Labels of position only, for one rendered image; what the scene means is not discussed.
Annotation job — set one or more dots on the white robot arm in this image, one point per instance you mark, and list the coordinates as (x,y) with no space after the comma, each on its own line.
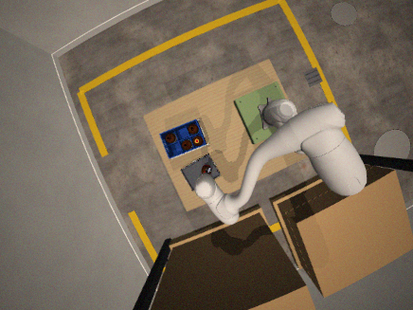
(316,132)

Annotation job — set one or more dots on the blue bottle crate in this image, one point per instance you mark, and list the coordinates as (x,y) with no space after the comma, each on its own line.
(182,134)

